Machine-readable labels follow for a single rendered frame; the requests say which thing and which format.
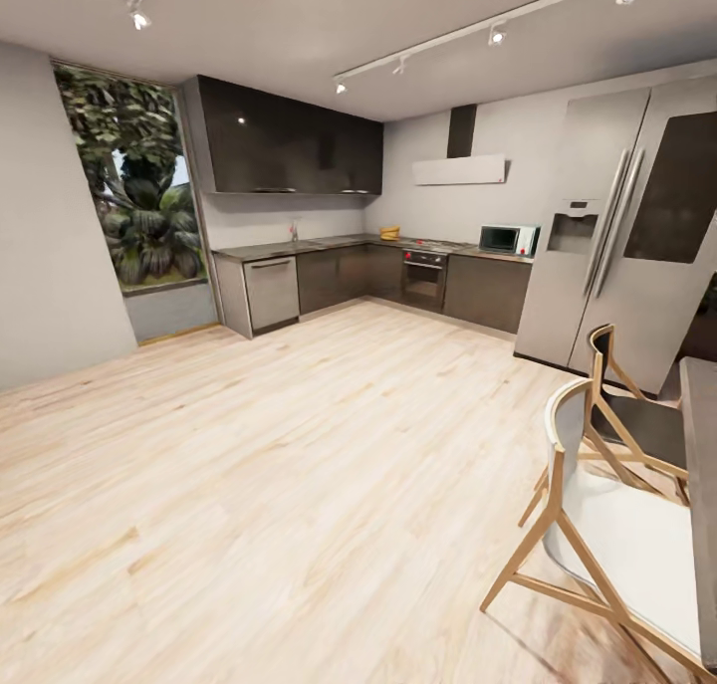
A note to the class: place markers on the dishwasher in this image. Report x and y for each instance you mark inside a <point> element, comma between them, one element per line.
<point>272,293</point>

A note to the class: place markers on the range hood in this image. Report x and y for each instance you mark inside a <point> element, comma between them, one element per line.
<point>460,166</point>

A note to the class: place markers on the microwave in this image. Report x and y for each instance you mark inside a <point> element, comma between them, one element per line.
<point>509,237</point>

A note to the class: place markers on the fridge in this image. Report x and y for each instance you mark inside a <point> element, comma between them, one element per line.
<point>629,232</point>

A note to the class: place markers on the oven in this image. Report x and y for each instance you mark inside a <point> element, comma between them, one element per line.
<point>423,274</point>

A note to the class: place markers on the cabinet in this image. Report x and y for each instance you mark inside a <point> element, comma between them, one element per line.
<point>250,142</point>
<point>349,152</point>

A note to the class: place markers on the drop in sink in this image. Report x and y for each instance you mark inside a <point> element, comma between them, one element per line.
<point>316,242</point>

